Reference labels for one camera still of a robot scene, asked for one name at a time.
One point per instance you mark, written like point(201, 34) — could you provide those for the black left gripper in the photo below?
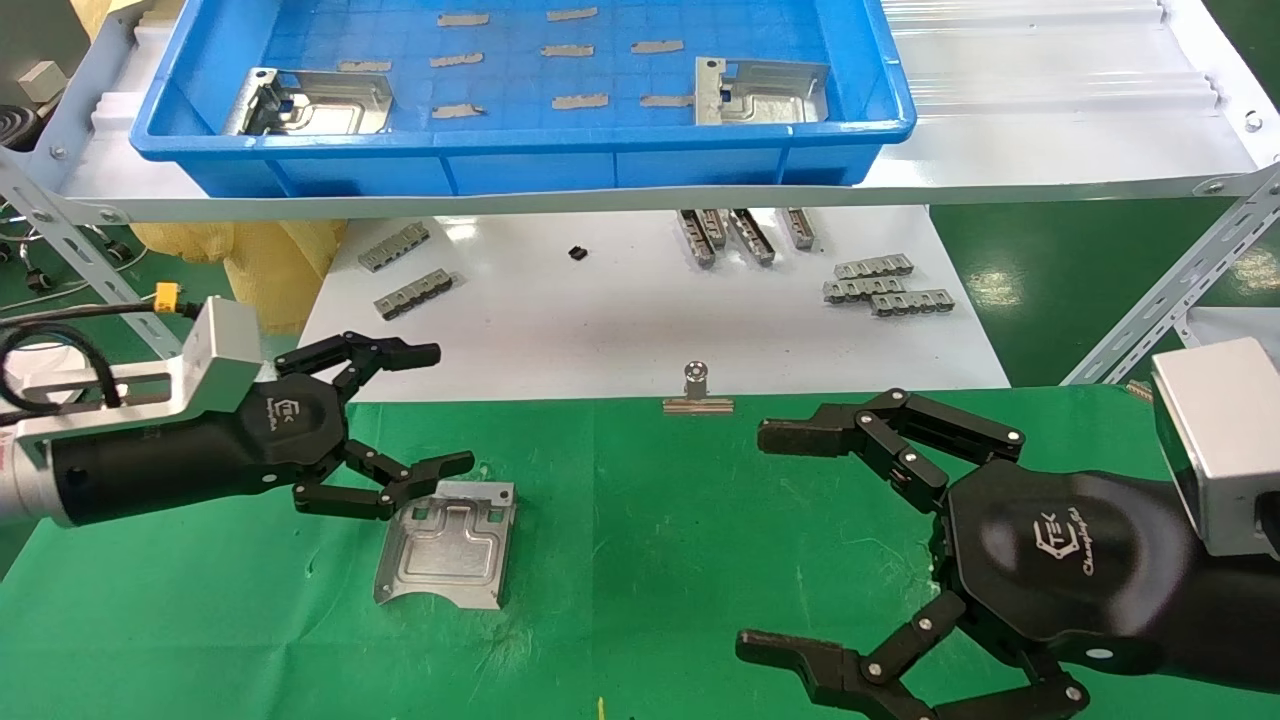
point(200, 450)

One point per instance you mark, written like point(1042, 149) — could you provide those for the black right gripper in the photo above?
point(1060, 560)

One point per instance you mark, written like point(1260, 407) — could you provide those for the stamped sheet metal part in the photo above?
point(340, 105)
point(450, 560)
point(770, 100)

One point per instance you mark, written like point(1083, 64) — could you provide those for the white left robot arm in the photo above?
point(25, 480)

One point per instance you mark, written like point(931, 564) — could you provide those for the gray ribbed metal strip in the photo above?
point(858, 290)
point(714, 225)
point(873, 266)
point(695, 240)
point(752, 237)
point(800, 228)
point(393, 247)
point(912, 302)
point(413, 295)

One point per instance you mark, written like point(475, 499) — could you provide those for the yellow mesh bag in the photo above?
point(270, 260)

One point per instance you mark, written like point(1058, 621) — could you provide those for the yellow power connector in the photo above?
point(165, 295)

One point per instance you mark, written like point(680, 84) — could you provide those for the blue plastic bin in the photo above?
point(500, 170)

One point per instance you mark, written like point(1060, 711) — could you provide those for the black caster wheel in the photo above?
point(118, 251)
point(38, 280)

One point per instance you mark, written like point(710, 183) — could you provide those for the black coiled object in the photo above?
point(15, 127)

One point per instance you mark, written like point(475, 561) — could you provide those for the beige box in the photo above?
point(42, 80)

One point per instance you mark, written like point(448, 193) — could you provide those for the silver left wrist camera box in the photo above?
point(220, 350)

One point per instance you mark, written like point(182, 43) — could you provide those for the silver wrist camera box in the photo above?
point(220, 350)
point(1215, 440)

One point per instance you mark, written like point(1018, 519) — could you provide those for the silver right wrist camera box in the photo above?
point(1215, 440)

